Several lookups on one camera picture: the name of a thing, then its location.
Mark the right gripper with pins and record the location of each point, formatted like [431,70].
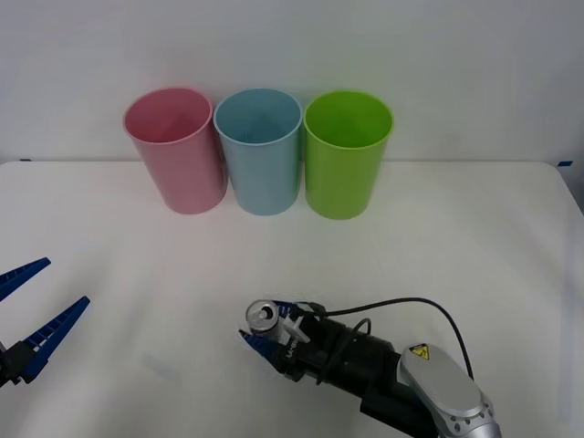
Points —
[326,351]

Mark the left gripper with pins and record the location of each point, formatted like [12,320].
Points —
[5,365]

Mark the silver drink can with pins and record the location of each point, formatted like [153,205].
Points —
[261,315]

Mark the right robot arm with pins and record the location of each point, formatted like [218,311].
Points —
[429,378]

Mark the pale blue plastic bin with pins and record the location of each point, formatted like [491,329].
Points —
[264,178]

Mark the green plastic bin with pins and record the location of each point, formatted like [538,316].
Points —
[342,182]

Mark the pink plastic bin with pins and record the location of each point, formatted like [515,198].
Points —
[182,173]

